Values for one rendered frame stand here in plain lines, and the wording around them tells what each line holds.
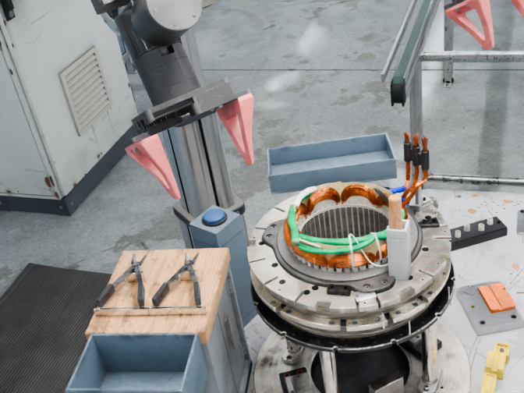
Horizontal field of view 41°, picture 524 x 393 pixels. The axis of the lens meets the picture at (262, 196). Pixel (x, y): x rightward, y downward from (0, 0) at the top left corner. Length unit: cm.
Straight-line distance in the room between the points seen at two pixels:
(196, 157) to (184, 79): 70
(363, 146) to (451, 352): 44
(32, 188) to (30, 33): 74
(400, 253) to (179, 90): 42
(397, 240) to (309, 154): 51
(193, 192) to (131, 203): 194
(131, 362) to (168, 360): 6
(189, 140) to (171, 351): 50
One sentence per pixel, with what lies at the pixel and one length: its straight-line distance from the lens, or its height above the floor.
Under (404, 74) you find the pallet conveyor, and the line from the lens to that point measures 243.
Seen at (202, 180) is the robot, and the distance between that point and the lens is 148.
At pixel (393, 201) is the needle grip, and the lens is 96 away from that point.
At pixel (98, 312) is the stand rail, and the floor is 107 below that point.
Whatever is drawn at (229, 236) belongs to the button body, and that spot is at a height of 101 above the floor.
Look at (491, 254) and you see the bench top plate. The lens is 158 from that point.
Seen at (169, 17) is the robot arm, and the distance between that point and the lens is 70.
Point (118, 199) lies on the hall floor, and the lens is 347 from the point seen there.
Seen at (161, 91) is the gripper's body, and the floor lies 148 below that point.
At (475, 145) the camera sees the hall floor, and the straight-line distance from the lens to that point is 350.
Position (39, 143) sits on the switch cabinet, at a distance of 327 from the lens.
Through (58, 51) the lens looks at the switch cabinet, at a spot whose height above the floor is 72.
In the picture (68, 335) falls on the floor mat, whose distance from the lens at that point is 277.
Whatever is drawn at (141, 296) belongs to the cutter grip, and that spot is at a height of 109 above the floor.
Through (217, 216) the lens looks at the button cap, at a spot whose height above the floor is 104.
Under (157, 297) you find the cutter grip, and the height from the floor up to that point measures 109.
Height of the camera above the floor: 178
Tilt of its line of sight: 33 degrees down
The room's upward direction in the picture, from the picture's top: 10 degrees counter-clockwise
